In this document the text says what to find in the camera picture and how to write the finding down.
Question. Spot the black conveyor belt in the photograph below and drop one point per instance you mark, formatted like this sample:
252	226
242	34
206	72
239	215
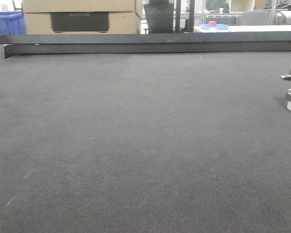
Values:
145	143

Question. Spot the large cardboard box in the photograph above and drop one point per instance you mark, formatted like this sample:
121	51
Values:
83	16

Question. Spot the red tape roll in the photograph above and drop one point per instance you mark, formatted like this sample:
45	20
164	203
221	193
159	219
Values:
212	23

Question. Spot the small blue tray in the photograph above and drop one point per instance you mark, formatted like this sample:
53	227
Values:
220	27

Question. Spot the white background table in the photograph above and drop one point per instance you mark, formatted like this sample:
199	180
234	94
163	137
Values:
233	29

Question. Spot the blue plastic crate background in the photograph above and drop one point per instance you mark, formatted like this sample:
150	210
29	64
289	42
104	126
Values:
12	23

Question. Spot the black conveyor side rail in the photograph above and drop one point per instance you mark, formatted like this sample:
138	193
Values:
146	43

